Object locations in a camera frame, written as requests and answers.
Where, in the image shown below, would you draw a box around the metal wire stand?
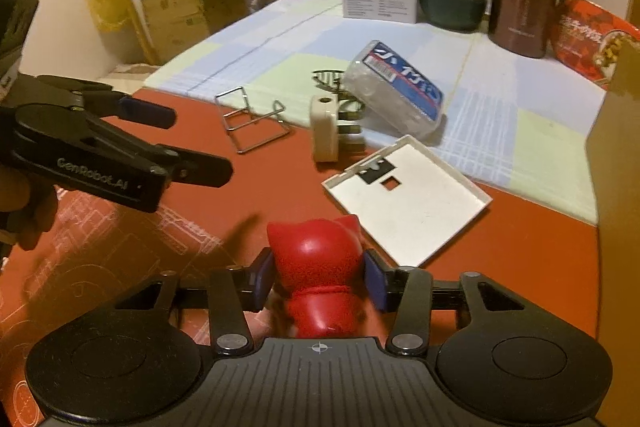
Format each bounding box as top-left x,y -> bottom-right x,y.
214,87 -> 292,155

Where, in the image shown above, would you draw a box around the red cat figurine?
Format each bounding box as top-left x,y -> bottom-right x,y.
267,215 -> 364,338

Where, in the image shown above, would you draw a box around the cream three-pin plug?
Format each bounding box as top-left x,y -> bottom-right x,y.
309,94 -> 366,162

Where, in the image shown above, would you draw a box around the clear dental floss pick box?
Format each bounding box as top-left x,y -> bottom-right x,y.
342,40 -> 445,139

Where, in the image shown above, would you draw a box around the person's left hand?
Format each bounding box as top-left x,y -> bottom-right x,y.
1,165 -> 58,251

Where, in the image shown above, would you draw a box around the cardboard boxes on floor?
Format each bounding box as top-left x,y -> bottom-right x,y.
149,0 -> 248,64

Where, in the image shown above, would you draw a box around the flat white square plate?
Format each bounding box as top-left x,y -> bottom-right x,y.
322,135 -> 491,267

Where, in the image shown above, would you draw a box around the open brown cardboard box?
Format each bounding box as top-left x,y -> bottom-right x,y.
586,43 -> 640,426

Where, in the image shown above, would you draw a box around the striped hair claw clip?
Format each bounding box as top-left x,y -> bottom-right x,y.
311,69 -> 366,120

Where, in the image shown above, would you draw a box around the red beef rice meal bowl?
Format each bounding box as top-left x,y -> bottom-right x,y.
550,0 -> 639,90

